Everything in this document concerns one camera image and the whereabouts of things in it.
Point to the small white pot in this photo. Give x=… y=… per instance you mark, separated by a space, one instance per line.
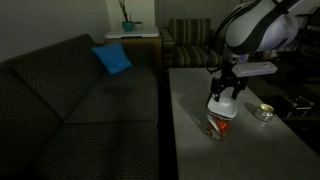
x=138 y=25

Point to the black office chair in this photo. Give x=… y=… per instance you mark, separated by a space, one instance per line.
x=310 y=36

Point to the blue throw pillow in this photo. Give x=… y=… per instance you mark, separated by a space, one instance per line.
x=112 y=58

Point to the striped armchair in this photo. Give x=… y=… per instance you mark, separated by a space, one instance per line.
x=190 y=50

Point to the white board on side table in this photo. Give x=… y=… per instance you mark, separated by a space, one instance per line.
x=140 y=33

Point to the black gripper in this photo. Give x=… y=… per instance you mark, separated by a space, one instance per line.
x=228 y=81

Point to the dark patterned fabric sofa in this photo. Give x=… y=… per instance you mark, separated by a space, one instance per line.
x=66 y=110

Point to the thin dark plant twigs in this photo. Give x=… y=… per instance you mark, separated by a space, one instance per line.
x=124 y=10

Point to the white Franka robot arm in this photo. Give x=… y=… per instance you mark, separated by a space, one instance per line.
x=260 y=26

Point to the grey wrist camera bar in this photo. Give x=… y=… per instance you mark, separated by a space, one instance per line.
x=255 y=69

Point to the wooden side table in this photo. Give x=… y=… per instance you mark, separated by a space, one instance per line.
x=143 y=50

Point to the silver candle tin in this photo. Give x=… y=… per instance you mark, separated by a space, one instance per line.
x=264 y=112

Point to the teal plant pot with plant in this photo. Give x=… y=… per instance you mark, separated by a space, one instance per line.
x=128 y=26

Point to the black device on floor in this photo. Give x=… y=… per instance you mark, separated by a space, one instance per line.
x=298 y=101

